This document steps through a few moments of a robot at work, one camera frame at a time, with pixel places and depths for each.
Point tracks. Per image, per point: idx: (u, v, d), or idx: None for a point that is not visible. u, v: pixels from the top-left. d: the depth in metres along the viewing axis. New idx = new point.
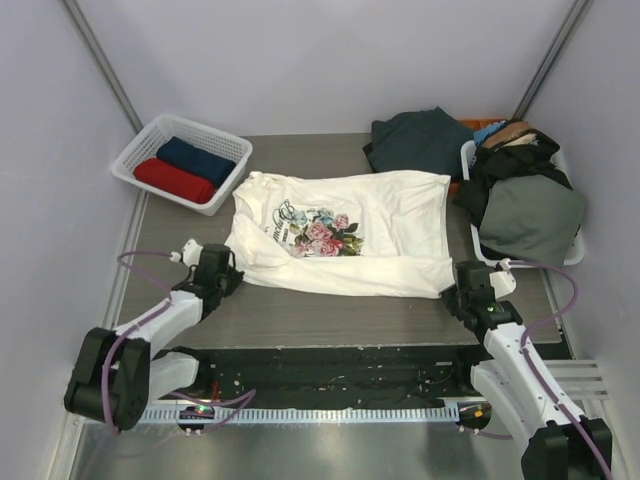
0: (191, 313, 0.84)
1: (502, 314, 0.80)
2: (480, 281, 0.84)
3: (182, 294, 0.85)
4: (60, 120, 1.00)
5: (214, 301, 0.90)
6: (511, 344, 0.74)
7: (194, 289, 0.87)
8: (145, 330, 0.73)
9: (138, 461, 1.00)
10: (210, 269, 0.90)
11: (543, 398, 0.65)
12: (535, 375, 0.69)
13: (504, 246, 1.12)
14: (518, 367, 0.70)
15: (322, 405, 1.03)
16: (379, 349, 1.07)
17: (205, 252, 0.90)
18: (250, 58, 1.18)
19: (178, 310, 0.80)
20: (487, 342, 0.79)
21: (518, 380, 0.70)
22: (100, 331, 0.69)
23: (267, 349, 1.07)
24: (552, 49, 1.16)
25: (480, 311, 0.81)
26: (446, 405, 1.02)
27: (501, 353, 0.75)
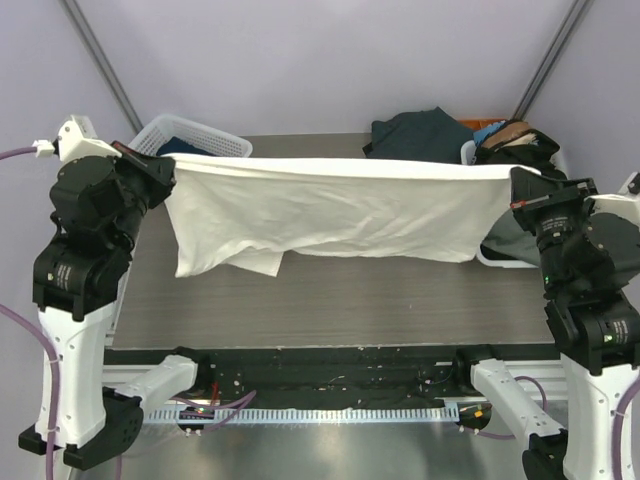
0: (92, 331, 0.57)
1: (619, 340, 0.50)
2: (609, 280, 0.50)
3: (55, 311, 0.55)
4: (59, 118, 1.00)
5: (114, 274, 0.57)
6: (606, 399, 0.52)
7: (62, 279, 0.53)
8: (64, 425, 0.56)
9: (138, 461, 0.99)
10: (83, 223, 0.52)
11: (604, 472, 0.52)
12: (613, 447, 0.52)
13: (504, 246, 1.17)
14: (594, 428, 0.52)
15: (322, 405, 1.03)
16: (378, 349, 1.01)
17: (57, 193, 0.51)
18: (249, 56, 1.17)
19: (73, 367, 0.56)
20: (574, 361, 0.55)
21: (584, 433, 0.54)
22: (28, 438, 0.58)
23: (266, 349, 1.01)
24: (552, 50, 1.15)
25: (591, 335, 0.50)
26: (446, 406, 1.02)
27: (582, 394, 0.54)
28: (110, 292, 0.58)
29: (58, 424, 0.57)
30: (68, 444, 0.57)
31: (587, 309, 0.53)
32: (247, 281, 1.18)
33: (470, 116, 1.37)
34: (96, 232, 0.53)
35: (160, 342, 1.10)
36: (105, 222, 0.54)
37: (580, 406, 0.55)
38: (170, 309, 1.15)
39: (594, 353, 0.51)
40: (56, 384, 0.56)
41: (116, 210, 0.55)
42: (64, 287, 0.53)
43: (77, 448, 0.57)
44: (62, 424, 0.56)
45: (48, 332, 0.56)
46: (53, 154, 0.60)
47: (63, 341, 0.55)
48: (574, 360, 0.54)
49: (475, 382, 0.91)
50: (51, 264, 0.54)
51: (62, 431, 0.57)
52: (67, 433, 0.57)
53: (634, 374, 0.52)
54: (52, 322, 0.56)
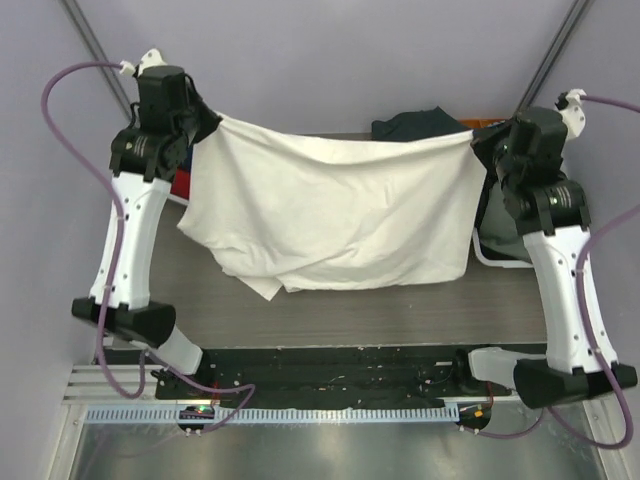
0: (156, 197, 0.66)
1: (565, 204, 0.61)
2: (547, 154, 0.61)
3: (129, 176, 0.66)
4: (60, 117, 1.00)
5: (175, 155, 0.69)
6: (564, 260, 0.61)
7: (139, 149, 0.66)
8: (120, 283, 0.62)
9: (137, 461, 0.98)
10: (158, 108, 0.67)
11: (579, 339, 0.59)
12: (580, 308, 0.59)
13: (504, 246, 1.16)
14: (562, 291, 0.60)
15: (322, 405, 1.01)
16: (379, 349, 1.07)
17: (145, 79, 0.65)
18: (251, 57, 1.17)
19: (136, 223, 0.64)
20: (529, 238, 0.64)
21: (554, 304, 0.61)
22: (80, 306, 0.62)
23: (267, 350, 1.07)
24: (554, 46, 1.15)
25: (540, 200, 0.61)
26: (446, 405, 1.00)
27: (545, 266, 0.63)
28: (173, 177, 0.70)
29: (114, 284, 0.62)
30: (122, 302, 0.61)
31: (536, 186, 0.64)
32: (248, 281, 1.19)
33: (470, 116, 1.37)
34: (168, 115, 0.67)
35: None
36: (174, 111, 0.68)
37: (546, 280, 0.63)
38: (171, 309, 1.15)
39: (543, 215, 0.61)
40: (119, 241, 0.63)
41: (179, 108, 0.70)
42: (140, 155, 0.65)
43: (128, 309, 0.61)
44: (118, 282, 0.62)
45: (119, 195, 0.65)
46: (133, 75, 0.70)
47: (130, 201, 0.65)
48: (529, 233, 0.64)
49: (475, 371, 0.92)
50: (129, 139, 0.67)
51: (114, 292, 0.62)
52: (120, 292, 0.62)
53: (583, 234, 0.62)
54: (124, 187, 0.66)
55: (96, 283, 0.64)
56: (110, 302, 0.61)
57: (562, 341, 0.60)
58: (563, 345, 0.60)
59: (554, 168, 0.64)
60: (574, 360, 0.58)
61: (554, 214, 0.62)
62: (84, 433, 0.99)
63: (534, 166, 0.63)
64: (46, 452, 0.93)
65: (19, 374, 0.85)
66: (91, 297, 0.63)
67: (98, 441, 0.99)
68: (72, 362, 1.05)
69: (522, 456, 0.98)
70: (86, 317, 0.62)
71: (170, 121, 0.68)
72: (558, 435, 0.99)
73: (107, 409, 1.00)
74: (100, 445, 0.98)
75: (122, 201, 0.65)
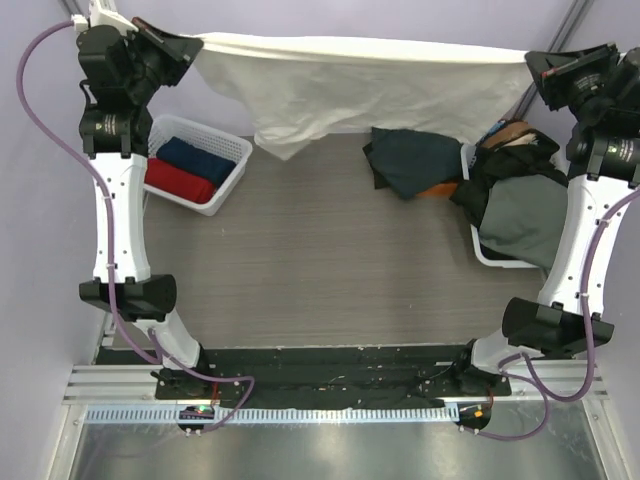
0: (136, 170, 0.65)
1: (625, 154, 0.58)
2: (631, 104, 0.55)
3: (105, 156, 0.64)
4: (59, 117, 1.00)
5: (144, 123, 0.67)
6: (593, 208, 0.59)
7: (110, 129, 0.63)
8: (122, 260, 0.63)
9: (137, 461, 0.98)
10: (110, 84, 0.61)
11: (572, 279, 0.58)
12: (588, 254, 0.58)
13: (504, 246, 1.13)
14: (578, 236, 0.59)
15: (322, 405, 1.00)
16: (378, 349, 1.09)
17: (84, 58, 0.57)
18: None
19: (125, 200, 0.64)
20: (576, 180, 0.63)
21: (566, 245, 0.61)
22: (88, 285, 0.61)
23: (267, 350, 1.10)
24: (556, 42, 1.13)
25: (598, 145, 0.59)
26: (446, 405, 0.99)
27: (574, 214, 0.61)
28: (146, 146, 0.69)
29: (116, 261, 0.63)
30: (128, 277, 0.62)
31: (607, 129, 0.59)
32: (249, 281, 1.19)
33: None
34: (123, 90, 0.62)
35: None
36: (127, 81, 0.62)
37: (567, 227, 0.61)
38: None
39: (595, 159, 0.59)
40: (111, 218, 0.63)
41: (128, 76, 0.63)
42: (111, 135, 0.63)
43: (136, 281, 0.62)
44: (119, 260, 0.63)
45: (99, 174, 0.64)
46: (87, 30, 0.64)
47: (113, 180, 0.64)
48: (579, 173, 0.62)
49: (477, 359, 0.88)
50: (97, 120, 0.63)
51: (118, 270, 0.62)
52: (124, 269, 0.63)
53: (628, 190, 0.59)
54: (102, 166, 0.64)
55: (96, 264, 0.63)
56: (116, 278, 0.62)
57: (555, 278, 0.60)
58: (556, 280, 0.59)
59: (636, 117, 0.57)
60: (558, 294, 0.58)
61: (607, 163, 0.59)
62: (84, 433, 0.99)
63: (613, 109, 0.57)
64: (46, 452, 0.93)
65: (19, 374, 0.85)
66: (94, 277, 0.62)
67: (98, 441, 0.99)
68: (72, 363, 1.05)
69: (522, 456, 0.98)
70: (95, 298, 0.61)
71: (128, 93, 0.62)
72: (558, 435, 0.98)
73: (107, 409, 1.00)
74: (100, 445, 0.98)
75: (105, 181, 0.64)
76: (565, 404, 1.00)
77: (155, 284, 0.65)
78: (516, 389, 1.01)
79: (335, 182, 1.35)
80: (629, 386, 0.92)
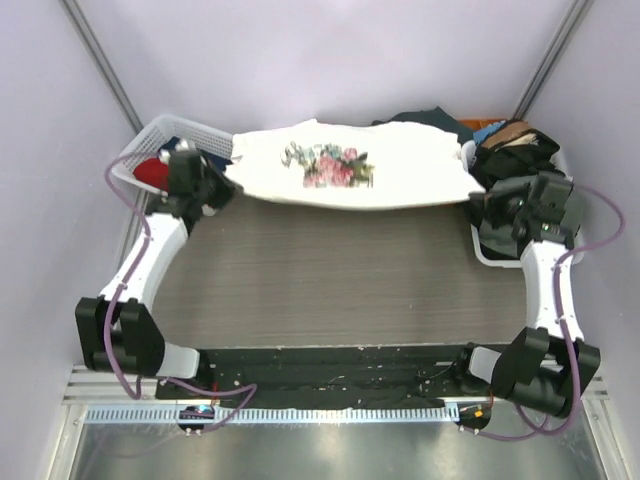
0: (177, 237, 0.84)
1: (554, 234, 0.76)
2: (551, 199, 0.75)
3: (158, 217, 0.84)
4: (59, 119, 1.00)
5: (196, 210, 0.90)
6: (546, 259, 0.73)
7: (171, 204, 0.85)
8: (134, 284, 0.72)
9: (140, 460, 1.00)
10: (182, 183, 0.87)
11: (549, 310, 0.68)
12: (555, 290, 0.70)
13: (504, 246, 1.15)
14: (540, 279, 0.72)
15: (323, 405, 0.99)
16: (379, 349, 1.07)
17: (172, 161, 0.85)
18: (250, 55, 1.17)
19: (159, 245, 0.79)
20: (526, 256, 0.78)
21: (535, 289, 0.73)
22: (89, 300, 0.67)
23: (267, 350, 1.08)
24: (557, 41, 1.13)
25: (533, 226, 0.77)
26: (446, 405, 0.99)
27: (533, 268, 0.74)
28: (190, 228, 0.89)
29: (127, 283, 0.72)
30: (132, 297, 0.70)
31: (539, 218, 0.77)
32: (249, 281, 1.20)
33: (470, 116, 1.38)
34: (190, 188, 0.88)
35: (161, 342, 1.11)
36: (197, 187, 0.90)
37: (532, 276, 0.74)
38: (172, 308, 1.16)
39: (534, 233, 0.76)
40: (142, 252, 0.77)
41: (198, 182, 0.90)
42: (170, 208, 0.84)
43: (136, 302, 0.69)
44: (131, 284, 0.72)
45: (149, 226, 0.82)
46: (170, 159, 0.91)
47: (157, 230, 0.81)
48: (525, 251, 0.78)
49: (473, 368, 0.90)
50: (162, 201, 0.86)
51: (127, 290, 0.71)
52: (132, 291, 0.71)
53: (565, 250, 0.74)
54: (155, 224, 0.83)
55: (107, 286, 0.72)
56: (120, 299, 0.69)
57: (535, 313, 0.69)
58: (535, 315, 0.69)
59: (556, 212, 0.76)
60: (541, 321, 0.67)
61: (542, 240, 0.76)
62: (84, 434, 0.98)
63: (538, 206, 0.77)
64: (47, 452, 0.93)
65: (19, 374, 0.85)
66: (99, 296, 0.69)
67: (99, 440, 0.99)
68: (72, 363, 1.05)
69: (521, 456, 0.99)
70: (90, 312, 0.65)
71: (194, 192, 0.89)
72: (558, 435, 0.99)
73: (107, 409, 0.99)
74: (100, 444, 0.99)
75: (150, 229, 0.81)
76: None
77: (149, 329, 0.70)
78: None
79: None
80: (627, 387, 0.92)
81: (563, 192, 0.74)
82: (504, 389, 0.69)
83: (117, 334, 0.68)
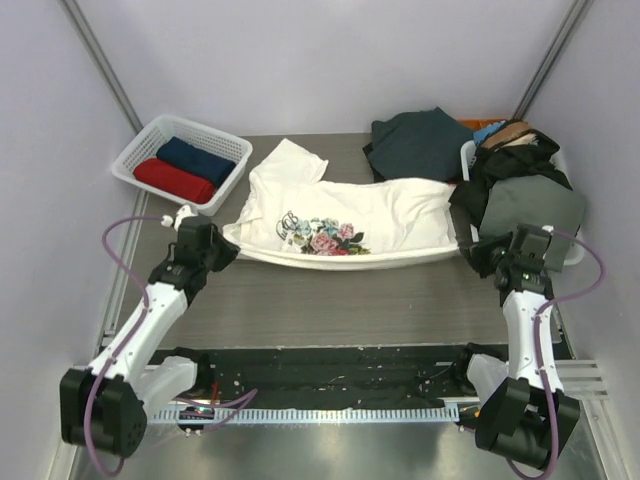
0: (176, 307, 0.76)
1: (535, 283, 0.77)
2: (533, 250, 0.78)
3: (162, 286, 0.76)
4: (60, 119, 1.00)
5: (201, 280, 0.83)
6: (527, 308, 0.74)
7: (175, 274, 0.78)
8: (123, 360, 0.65)
9: (137, 461, 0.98)
10: (190, 248, 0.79)
11: (529, 360, 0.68)
12: (534, 341, 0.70)
13: None
14: (520, 330, 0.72)
15: (322, 405, 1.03)
16: (379, 349, 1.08)
17: (183, 227, 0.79)
18: (252, 56, 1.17)
19: (158, 316, 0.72)
20: (507, 307, 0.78)
21: (515, 339, 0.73)
22: (77, 372, 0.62)
23: (267, 349, 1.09)
24: (557, 40, 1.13)
25: (515, 276, 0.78)
26: (446, 405, 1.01)
27: (513, 314, 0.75)
28: (192, 298, 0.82)
29: (117, 358, 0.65)
30: (118, 374, 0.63)
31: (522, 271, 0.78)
32: (249, 280, 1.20)
33: (470, 116, 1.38)
34: (197, 254, 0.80)
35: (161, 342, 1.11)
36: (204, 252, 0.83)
37: (513, 327, 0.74)
38: None
39: (517, 282, 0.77)
40: (138, 325, 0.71)
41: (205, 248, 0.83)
42: (175, 278, 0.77)
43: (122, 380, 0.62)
44: (121, 358, 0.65)
45: (149, 293, 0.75)
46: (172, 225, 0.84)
47: (158, 300, 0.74)
48: (508, 303, 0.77)
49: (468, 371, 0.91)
50: (166, 270, 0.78)
51: (114, 366, 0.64)
52: (120, 367, 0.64)
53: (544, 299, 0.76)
54: (156, 293, 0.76)
55: (99, 358, 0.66)
56: (106, 375, 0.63)
57: (516, 363, 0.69)
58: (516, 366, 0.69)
59: (535, 262, 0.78)
60: (523, 371, 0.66)
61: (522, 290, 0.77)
62: None
63: (518, 256, 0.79)
64: (46, 452, 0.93)
65: (18, 374, 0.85)
66: (86, 368, 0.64)
67: None
68: (72, 362, 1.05)
69: None
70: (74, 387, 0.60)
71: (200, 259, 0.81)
72: None
73: None
74: None
75: (150, 298, 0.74)
76: None
77: (133, 409, 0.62)
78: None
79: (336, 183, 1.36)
80: (628, 386, 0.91)
81: (542, 243, 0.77)
82: (487, 442, 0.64)
83: (99, 409, 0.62)
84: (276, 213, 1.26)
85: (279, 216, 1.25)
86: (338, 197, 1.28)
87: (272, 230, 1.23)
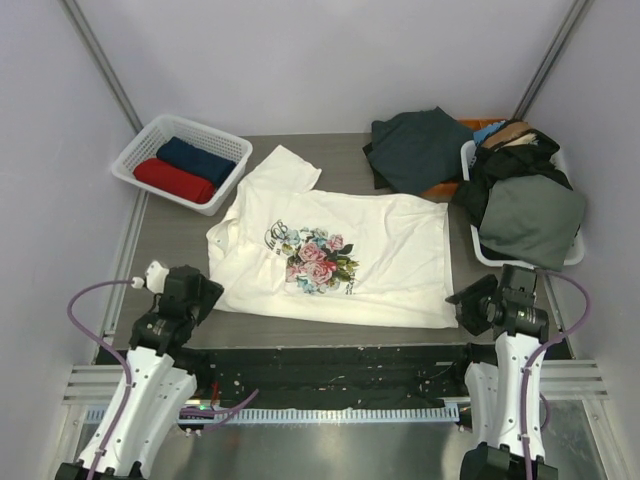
0: (161, 374, 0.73)
1: (530, 321, 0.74)
2: (522, 286, 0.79)
3: (142, 351, 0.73)
4: (60, 120, 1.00)
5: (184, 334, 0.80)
6: (518, 358, 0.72)
7: (158, 331, 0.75)
8: (112, 448, 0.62)
9: None
10: (177, 299, 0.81)
11: (513, 423, 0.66)
12: (520, 397, 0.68)
13: (505, 246, 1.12)
14: (508, 384, 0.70)
15: (323, 405, 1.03)
16: (379, 349, 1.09)
17: (169, 278, 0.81)
18: (252, 55, 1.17)
19: (142, 392, 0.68)
20: (500, 348, 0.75)
21: (504, 392, 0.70)
22: (68, 467, 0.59)
23: (267, 349, 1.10)
24: (559, 38, 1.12)
25: (509, 312, 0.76)
26: (446, 405, 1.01)
27: (504, 364, 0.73)
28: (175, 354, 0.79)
29: (105, 448, 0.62)
30: (108, 468, 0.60)
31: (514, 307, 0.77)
32: None
33: (470, 116, 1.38)
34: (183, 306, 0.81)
35: None
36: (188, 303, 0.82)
37: (503, 373, 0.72)
38: None
39: (510, 322, 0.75)
40: (123, 405, 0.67)
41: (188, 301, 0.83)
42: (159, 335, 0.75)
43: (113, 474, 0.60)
44: (110, 448, 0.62)
45: (130, 365, 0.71)
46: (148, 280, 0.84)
47: (141, 371, 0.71)
48: (501, 348, 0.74)
49: (465, 376, 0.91)
50: (150, 322, 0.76)
51: (104, 458, 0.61)
52: (109, 458, 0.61)
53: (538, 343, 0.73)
54: (136, 361, 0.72)
55: (87, 446, 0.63)
56: (98, 467, 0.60)
57: (500, 424, 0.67)
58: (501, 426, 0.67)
59: (526, 296, 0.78)
60: (507, 436, 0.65)
61: (519, 327, 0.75)
62: None
63: (508, 292, 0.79)
64: (46, 453, 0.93)
65: (18, 374, 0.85)
66: (76, 461, 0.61)
67: None
68: (72, 363, 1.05)
69: None
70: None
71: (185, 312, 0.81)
72: (559, 435, 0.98)
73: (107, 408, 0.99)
74: None
75: (132, 370, 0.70)
76: (565, 404, 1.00)
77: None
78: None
79: (336, 183, 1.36)
80: (628, 386, 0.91)
81: (528, 277, 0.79)
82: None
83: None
84: (265, 223, 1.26)
85: (269, 225, 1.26)
86: (330, 207, 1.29)
87: (260, 240, 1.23)
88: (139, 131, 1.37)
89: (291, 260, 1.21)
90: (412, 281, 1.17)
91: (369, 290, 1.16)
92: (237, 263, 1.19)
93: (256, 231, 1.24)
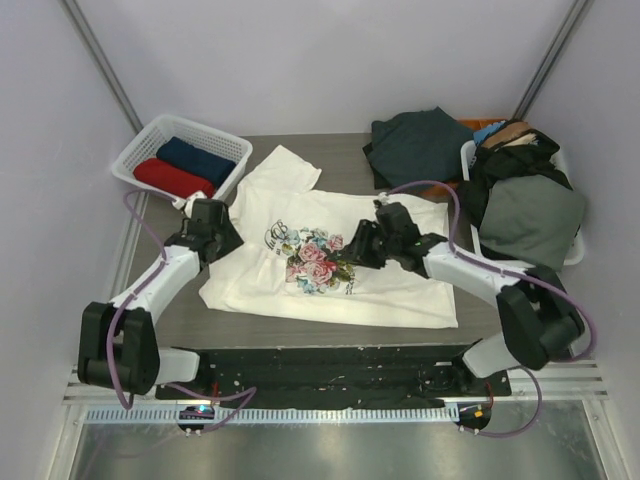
0: (189, 267, 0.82)
1: (430, 241, 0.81)
2: (406, 224, 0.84)
3: (177, 247, 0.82)
4: (60, 121, 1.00)
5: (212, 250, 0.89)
6: (447, 254, 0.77)
7: (189, 238, 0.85)
8: (143, 296, 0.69)
9: (139, 460, 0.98)
10: (203, 221, 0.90)
11: (490, 275, 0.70)
12: (474, 263, 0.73)
13: (505, 246, 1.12)
14: (460, 269, 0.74)
15: (323, 405, 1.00)
16: (378, 349, 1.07)
17: (197, 204, 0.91)
18: (252, 56, 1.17)
19: (175, 268, 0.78)
20: (432, 272, 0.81)
21: (465, 278, 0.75)
22: (97, 305, 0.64)
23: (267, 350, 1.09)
24: (559, 37, 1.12)
25: (413, 250, 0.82)
26: (446, 405, 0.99)
27: (444, 267, 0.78)
28: (202, 264, 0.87)
29: (137, 295, 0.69)
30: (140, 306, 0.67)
31: (412, 242, 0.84)
32: None
33: (470, 116, 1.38)
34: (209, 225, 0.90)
35: (163, 342, 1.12)
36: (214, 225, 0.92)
37: (454, 275, 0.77)
38: (174, 308, 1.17)
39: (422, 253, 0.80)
40: (156, 273, 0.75)
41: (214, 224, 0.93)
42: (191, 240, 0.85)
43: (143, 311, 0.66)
44: (141, 295, 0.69)
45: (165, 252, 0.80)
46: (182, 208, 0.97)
47: (174, 256, 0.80)
48: (437, 271, 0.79)
49: (474, 370, 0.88)
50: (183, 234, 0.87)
51: (135, 300, 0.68)
52: (140, 301, 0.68)
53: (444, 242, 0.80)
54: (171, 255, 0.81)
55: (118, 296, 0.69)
56: (127, 306, 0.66)
57: (488, 287, 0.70)
58: (485, 287, 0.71)
59: (412, 228, 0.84)
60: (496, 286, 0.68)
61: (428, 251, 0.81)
62: (84, 434, 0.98)
63: (399, 236, 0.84)
64: (46, 453, 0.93)
65: (19, 373, 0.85)
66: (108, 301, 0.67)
67: (99, 440, 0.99)
68: (72, 363, 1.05)
69: (522, 458, 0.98)
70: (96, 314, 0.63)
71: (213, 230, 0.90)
72: (559, 435, 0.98)
73: (107, 409, 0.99)
74: (100, 444, 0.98)
75: (168, 254, 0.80)
76: (565, 404, 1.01)
77: (151, 341, 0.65)
78: (516, 389, 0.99)
79: (336, 183, 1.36)
80: (628, 386, 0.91)
81: (400, 213, 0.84)
82: (543, 354, 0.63)
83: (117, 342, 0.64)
84: (266, 222, 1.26)
85: (269, 225, 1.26)
86: (330, 207, 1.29)
87: (260, 240, 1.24)
88: (139, 130, 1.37)
89: (291, 260, 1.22)
90: (412, 281, 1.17)
91: (370, 290, 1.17)
92: (236, 264, 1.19)
93: (257, 231, 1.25)
